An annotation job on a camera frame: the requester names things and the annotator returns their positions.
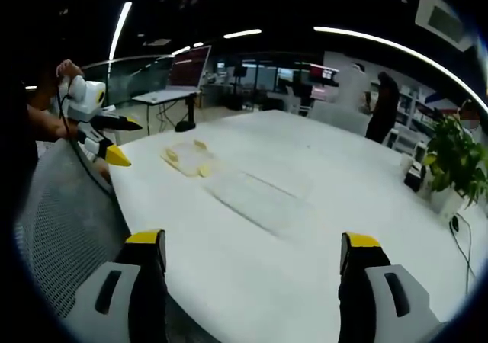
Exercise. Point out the glass partition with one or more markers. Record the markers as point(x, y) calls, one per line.
point(126, 78)

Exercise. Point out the ceiling light strip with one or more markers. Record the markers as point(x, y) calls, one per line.
point(242, 33)
point(120, 30)

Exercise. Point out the small black device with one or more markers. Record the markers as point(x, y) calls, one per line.
point(415, 177)

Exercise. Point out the green potted plant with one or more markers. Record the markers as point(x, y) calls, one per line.
point(453, 156)

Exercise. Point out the grey mesh chair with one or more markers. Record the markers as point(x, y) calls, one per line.
point(68, 221)

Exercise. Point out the red wall screen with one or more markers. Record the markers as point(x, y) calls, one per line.
point(323, 72)

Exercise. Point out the black post stand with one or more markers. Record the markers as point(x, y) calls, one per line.
point(187, 124)

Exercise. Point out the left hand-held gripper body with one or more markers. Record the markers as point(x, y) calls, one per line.
point(82, 97)

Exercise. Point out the large display screen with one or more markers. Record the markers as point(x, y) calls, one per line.
point(188, 68)

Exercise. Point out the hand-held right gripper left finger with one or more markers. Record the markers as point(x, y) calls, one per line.
point(114, 312)

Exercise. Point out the white plant pot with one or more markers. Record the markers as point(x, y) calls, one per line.
point(450, 204)

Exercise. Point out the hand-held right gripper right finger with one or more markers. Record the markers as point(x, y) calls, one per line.
point(381, 312)

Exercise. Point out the person's left hand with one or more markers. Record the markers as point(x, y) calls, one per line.
point(68, 69)

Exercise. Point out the long curved ceiling light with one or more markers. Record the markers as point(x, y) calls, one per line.
point(400, 49)

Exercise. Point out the black tripod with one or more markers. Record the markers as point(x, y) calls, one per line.
point(237, 87)

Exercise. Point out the ceiling air vent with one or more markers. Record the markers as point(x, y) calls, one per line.
point(442, 19)

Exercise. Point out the white side table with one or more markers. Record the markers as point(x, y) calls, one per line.
point(167, 95)

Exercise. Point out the clear flat plastic sheet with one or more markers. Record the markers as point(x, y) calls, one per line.
point(263, 202)

